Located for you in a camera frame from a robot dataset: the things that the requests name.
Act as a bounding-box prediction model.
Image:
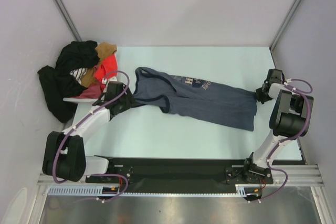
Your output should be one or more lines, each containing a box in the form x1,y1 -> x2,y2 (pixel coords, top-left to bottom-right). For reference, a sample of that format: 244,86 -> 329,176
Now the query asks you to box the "white laundry basket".
63,76 -> 118,103

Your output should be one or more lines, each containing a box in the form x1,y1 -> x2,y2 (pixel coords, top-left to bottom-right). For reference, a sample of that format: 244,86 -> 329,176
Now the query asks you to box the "pink tank top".
74,83 -> 102,99

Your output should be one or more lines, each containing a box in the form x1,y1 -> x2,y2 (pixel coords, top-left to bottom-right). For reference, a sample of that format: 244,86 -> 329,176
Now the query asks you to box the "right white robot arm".
242,69 -> 314,184

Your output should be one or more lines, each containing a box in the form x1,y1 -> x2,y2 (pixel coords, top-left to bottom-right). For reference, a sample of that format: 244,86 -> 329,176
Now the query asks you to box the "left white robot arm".
42,82 -> 136,184

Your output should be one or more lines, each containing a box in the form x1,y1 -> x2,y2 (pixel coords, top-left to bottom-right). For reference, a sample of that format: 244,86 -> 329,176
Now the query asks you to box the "white cable duct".
48,185 -> 261,199

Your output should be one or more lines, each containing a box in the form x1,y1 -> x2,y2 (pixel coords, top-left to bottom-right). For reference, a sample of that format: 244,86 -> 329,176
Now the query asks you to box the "right aluminium frame post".
269,0 -> 303,54

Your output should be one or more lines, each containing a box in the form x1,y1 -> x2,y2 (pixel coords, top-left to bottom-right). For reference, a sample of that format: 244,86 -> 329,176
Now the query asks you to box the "black tank top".
37,40 -> 99,123

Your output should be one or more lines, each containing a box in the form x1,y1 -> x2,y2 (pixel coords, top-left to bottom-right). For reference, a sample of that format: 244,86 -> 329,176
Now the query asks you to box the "striped tank top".
69,68 -> 88,84

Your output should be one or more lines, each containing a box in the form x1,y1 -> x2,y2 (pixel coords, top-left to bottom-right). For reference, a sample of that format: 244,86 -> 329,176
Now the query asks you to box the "red tank top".
93,54 -> 118,82

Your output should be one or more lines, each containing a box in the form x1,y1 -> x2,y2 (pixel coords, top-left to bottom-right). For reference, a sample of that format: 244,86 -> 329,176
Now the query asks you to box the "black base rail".
52,155 -> 307,194

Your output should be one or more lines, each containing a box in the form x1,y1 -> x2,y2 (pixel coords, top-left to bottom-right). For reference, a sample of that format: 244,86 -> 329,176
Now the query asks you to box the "brown tank top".
81,42 -> 117,88

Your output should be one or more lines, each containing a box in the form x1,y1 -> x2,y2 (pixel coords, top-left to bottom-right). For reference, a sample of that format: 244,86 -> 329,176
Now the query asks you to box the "left aluminium frame post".
53,0 -> 82,41

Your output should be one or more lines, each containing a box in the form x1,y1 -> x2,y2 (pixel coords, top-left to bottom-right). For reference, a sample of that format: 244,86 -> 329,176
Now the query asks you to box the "aluminium frame post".
53,0 -> 82,41
269,0 -> 303,54

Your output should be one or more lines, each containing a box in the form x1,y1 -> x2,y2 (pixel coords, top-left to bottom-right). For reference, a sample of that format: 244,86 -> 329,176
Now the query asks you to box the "blue graphic tank top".
133,67 -> 257,132

